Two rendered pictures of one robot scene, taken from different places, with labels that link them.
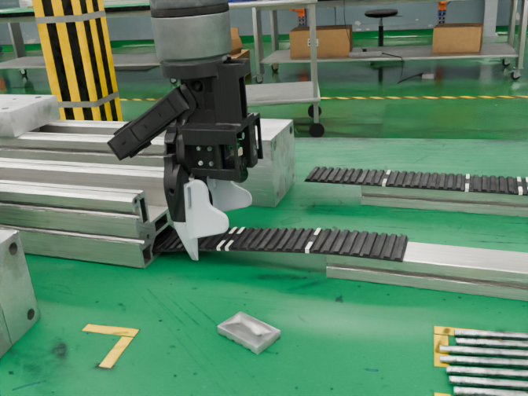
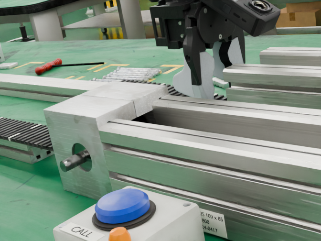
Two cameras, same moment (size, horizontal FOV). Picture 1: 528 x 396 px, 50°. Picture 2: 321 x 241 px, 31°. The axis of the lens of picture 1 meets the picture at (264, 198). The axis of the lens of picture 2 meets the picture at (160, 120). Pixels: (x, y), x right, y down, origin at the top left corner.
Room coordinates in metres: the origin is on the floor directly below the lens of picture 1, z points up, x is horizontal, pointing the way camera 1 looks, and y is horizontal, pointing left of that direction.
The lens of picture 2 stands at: (1.27, 0.33, 1.03)
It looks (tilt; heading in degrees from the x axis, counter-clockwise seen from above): 18 degrees down; 207
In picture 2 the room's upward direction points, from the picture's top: 11 degrees counter-clockwise
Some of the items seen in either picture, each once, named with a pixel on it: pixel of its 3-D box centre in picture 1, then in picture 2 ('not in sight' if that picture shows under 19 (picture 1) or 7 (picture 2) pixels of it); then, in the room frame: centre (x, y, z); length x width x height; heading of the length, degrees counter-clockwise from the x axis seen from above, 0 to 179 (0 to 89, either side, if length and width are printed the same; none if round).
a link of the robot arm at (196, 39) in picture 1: (194, 38); not in sight; (0.58, 0.06, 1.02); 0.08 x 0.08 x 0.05
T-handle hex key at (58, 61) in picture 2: not in sight; (74, 64); (0.24, -0.37, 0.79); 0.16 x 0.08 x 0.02; 84
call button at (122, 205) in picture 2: not in sight; (123, 210); (0.94, 0.12, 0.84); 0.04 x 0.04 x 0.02
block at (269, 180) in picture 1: (257, 157); (105, 143); (0.77, 0.01, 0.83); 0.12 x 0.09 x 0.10; 159
